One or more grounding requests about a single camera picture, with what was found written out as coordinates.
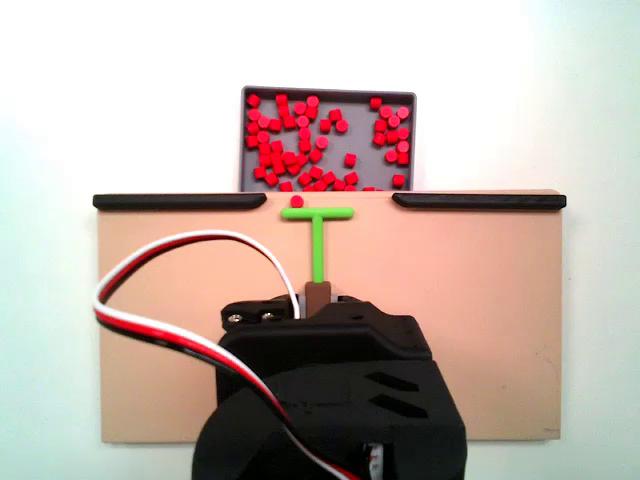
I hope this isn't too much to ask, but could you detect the green T-shaped pusher tool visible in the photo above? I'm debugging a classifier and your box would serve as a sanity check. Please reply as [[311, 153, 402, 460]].
[[280, 206, 356, 285]]

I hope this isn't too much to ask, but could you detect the grey rectangular container tray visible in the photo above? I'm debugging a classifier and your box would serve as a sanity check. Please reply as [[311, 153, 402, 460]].
[[240, 85, 418, 194]]

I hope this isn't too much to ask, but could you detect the tan rectangular board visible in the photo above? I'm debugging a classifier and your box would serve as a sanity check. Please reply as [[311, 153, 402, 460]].
[[94, 188, 567, 445]]

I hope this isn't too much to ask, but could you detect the white red black servo cable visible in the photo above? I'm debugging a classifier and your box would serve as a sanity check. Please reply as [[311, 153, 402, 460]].
[[93, 229, 362, 480]]

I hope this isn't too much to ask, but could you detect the white cable connector plug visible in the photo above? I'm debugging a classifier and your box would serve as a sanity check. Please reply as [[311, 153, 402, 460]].
[[364, 440, 386, 476]]

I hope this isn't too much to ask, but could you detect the black rail strip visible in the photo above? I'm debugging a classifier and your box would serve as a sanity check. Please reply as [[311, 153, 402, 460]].
[[391, 192, 568, 212], [92, 193, 268, 212]]

